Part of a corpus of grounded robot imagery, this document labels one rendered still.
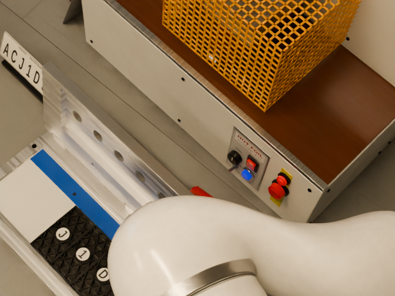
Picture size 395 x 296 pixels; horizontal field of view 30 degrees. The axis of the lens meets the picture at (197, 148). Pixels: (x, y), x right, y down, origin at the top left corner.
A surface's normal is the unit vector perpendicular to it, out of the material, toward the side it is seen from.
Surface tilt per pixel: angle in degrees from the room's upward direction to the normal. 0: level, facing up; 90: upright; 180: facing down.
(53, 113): 83
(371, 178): 0
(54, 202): 0
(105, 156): 83
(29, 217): 0
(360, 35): 90
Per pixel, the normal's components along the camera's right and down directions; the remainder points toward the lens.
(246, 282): 0.62, -0.62
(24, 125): 0.07, -0.45
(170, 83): -0.70, 0.61
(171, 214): -0.14, -0.75
